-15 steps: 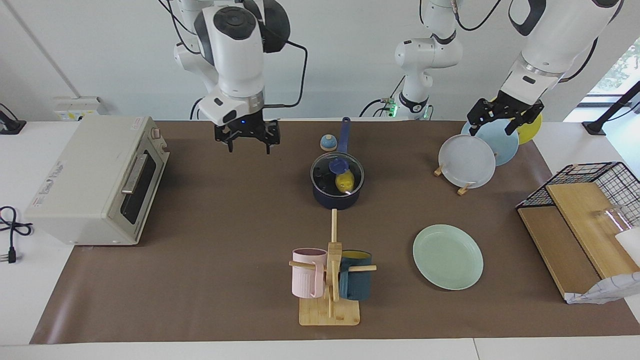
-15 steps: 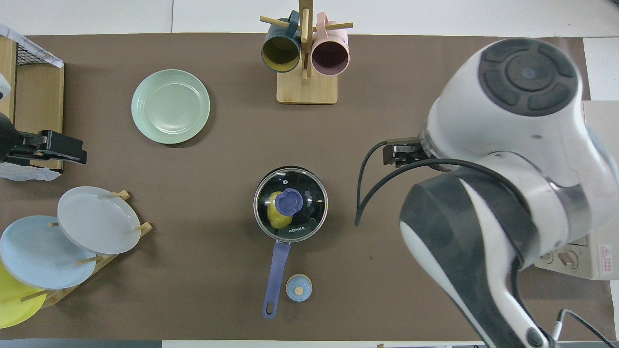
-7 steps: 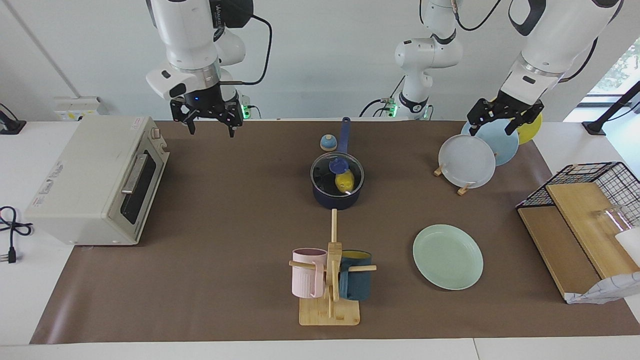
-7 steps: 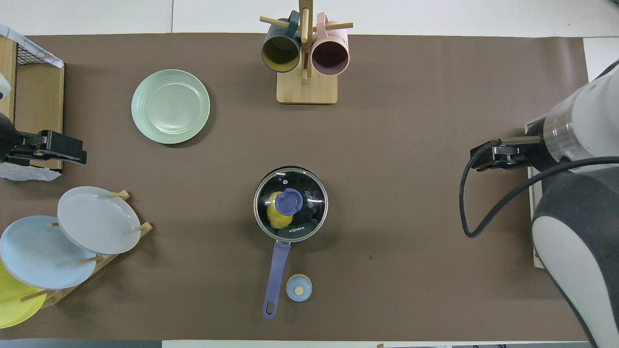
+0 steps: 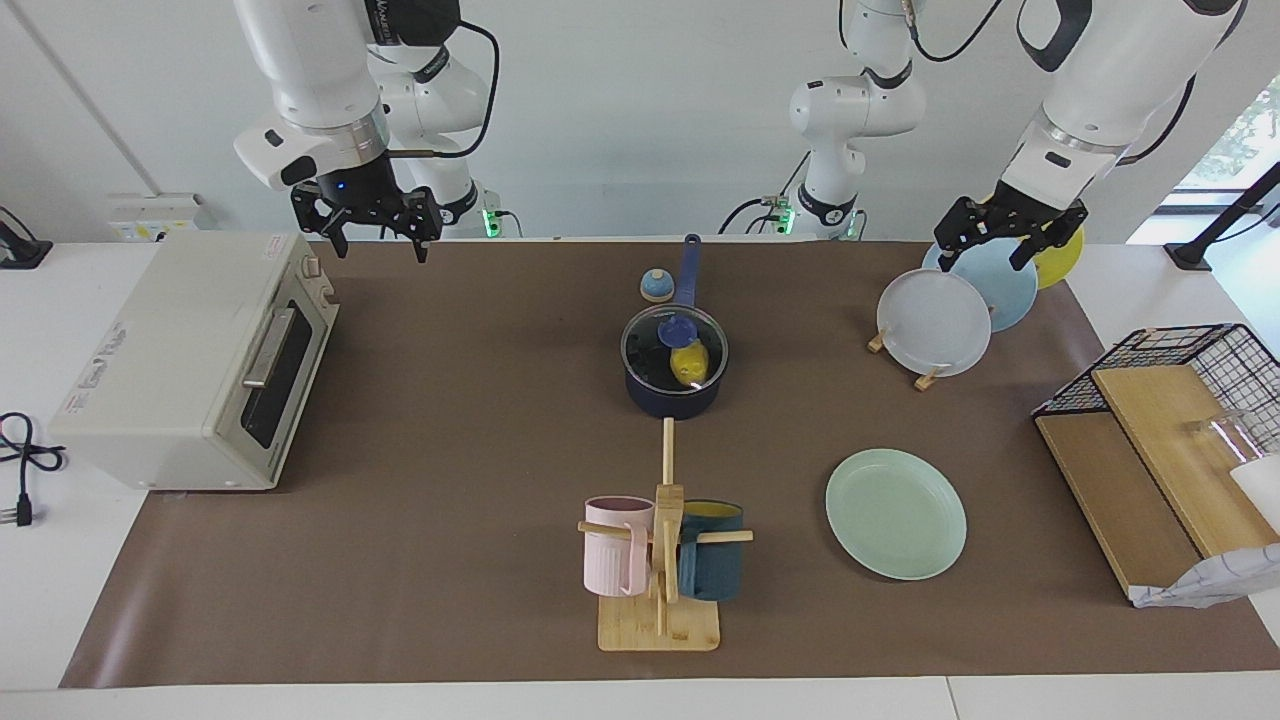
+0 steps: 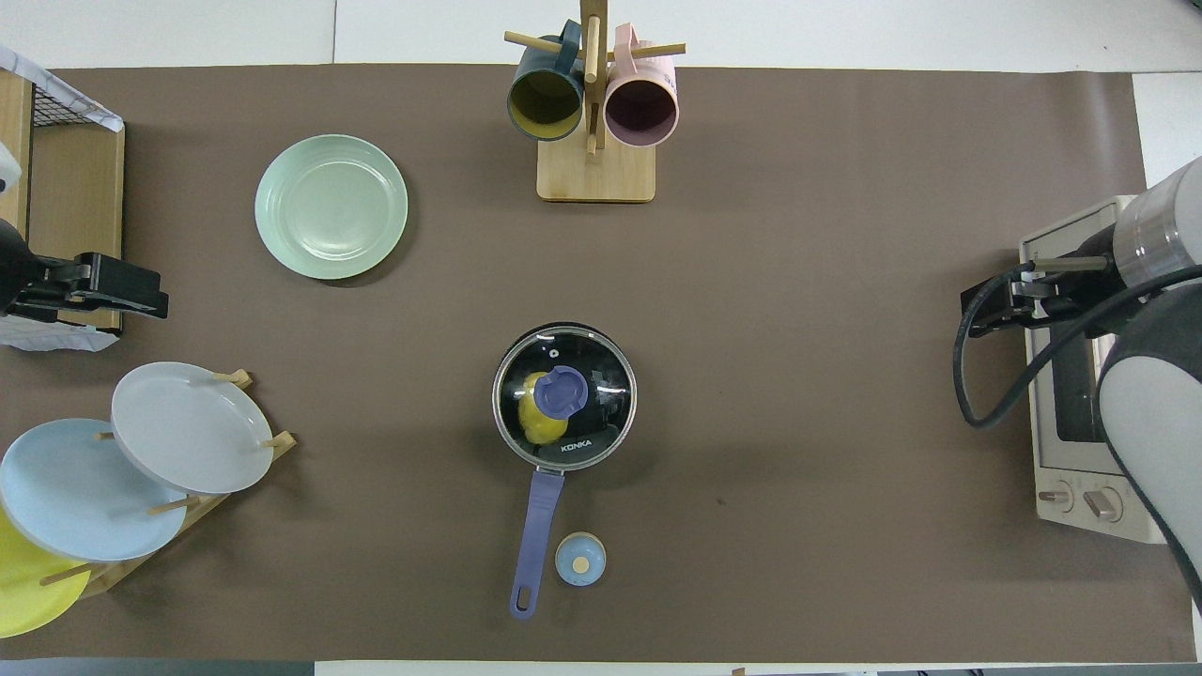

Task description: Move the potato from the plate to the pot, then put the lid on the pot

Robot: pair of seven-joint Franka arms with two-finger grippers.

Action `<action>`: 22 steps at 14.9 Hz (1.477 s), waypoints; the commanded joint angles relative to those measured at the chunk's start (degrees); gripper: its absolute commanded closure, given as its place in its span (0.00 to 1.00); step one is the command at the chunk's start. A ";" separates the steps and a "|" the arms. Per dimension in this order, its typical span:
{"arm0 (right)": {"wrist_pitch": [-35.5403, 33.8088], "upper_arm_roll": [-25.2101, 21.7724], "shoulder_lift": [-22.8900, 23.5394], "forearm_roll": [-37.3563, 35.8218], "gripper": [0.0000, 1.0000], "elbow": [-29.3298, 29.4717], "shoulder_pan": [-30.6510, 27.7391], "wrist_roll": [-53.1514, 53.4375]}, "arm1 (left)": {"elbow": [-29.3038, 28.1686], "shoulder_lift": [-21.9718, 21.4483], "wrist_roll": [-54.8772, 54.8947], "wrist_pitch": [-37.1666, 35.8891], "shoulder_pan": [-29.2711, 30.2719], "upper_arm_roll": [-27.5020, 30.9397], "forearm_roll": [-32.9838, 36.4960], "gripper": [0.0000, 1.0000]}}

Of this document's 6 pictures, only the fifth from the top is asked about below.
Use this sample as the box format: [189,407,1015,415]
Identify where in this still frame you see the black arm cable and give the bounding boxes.
[385,20,501,161]
[900,0,1006,63]

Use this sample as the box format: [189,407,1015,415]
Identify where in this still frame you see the black desk clamp device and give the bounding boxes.
[0,207,53,271]

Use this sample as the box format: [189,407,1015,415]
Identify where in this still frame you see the light wooden board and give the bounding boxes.
[1090,365,1280,559]

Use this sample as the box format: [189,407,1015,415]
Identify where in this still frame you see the dark blue handled pot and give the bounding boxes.
[620,234,731,421]

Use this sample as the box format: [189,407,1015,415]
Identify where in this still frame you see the light blue plate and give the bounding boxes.
[921,237,1040,333]

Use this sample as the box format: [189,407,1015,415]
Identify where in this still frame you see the clear glass cup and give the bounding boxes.
[1185,408,1271,471]

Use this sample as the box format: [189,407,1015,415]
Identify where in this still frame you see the white wall socket box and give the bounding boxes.
[108,193,206,244]

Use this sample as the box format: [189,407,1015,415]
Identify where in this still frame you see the dark brown wooden board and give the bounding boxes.
[1035,412,1206,599]

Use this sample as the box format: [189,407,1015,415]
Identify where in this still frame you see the glass lid with blue knob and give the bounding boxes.
[620,305,729,389]

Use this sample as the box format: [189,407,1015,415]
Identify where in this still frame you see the yellow plate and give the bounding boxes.
[985,190,1084,291]

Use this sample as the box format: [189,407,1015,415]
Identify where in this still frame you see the pink ribbed mug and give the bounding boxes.
[584,496,656,598]

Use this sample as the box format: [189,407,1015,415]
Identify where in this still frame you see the brown table mat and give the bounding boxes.
[60,240,1280,689]

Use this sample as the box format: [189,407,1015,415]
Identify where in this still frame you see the black wire basket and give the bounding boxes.
[1032,323,1280,456]

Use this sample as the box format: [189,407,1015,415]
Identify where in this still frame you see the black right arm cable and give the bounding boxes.
[385,20,501,161]

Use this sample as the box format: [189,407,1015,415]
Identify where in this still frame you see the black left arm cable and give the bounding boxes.
[900,0,1006,63]

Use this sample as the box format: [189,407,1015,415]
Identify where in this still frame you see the white checked cloth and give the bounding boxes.
[1130,543,1280,609]

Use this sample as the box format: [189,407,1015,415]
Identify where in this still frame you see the yellow lemon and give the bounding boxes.
[670,340,711,386]

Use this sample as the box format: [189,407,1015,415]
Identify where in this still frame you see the wooden plate rack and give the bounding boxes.
[867,325,941,392]

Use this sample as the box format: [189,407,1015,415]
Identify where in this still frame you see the pale grey plate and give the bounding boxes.
[877,268,993,378]

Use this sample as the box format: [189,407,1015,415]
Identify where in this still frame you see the black power cable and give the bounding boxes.
[0,412,66,528]

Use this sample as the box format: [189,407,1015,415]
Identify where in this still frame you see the beige toaster oven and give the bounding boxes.
[48,232,341,492]

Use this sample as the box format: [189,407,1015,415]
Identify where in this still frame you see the bright window with greenery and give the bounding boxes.
[1170,75,1280,191]

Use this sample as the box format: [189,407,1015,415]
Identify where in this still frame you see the dark teal mug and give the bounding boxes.
[677,500,745,602]

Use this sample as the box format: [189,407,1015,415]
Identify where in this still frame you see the light green plate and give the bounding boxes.
[826,448,968,581]

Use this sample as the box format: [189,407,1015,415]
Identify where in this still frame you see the white plastic container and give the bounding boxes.
[1230,455,1280,533]

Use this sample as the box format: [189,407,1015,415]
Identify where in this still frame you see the wooden mug rack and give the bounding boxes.
[577,418,754,653]

